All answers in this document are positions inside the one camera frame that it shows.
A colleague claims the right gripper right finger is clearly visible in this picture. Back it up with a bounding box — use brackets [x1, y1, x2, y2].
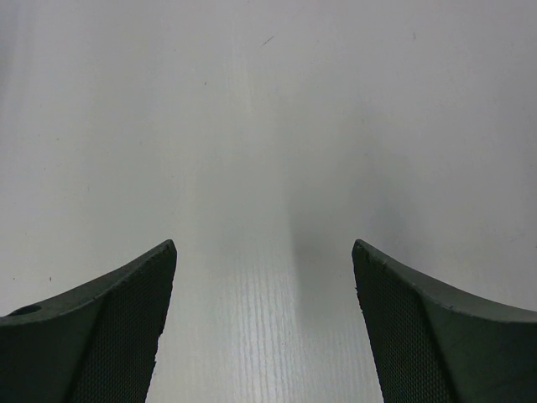
[352, 240, 536, 402]

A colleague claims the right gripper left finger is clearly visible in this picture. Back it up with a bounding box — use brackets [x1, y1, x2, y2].
[1, 240, 177, 402]

